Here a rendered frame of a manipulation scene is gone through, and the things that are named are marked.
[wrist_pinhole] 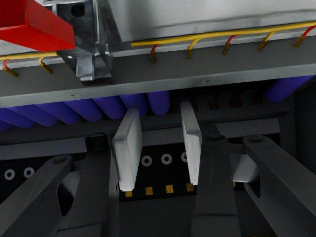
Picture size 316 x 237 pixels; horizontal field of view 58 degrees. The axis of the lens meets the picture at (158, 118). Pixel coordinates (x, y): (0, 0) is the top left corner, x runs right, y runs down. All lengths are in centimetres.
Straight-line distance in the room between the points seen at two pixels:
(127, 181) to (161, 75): 6
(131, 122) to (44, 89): 5
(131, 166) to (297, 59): 11
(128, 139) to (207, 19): 8
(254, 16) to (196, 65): 4
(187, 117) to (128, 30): 6
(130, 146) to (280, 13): 11
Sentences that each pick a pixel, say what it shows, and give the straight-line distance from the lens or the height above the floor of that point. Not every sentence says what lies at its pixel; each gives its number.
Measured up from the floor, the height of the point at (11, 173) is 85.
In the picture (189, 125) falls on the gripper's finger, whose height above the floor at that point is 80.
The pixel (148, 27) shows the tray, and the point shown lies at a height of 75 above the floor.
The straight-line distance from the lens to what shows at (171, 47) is 17.
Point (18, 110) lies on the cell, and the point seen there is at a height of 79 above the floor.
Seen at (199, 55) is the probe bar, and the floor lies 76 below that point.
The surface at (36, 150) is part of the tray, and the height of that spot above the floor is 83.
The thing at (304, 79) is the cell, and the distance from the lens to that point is 22.
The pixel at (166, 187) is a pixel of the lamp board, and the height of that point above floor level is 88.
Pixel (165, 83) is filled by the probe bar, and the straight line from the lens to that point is 17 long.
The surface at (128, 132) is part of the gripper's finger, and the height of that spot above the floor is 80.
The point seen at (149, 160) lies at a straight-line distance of 30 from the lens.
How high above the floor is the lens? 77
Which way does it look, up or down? 8 degrees up
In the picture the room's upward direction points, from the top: 174 degrees clockwise
